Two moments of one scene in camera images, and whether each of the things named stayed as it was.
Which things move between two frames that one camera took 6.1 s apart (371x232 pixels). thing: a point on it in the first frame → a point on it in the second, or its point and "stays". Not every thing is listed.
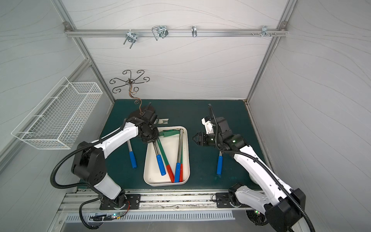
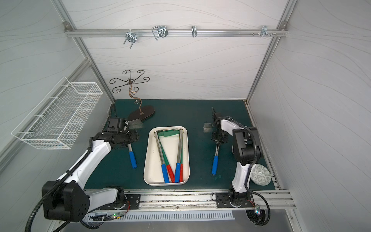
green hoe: (164, 133) stays
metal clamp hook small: (194, 32) stays
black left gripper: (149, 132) → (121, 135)
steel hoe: (178, 162) stays
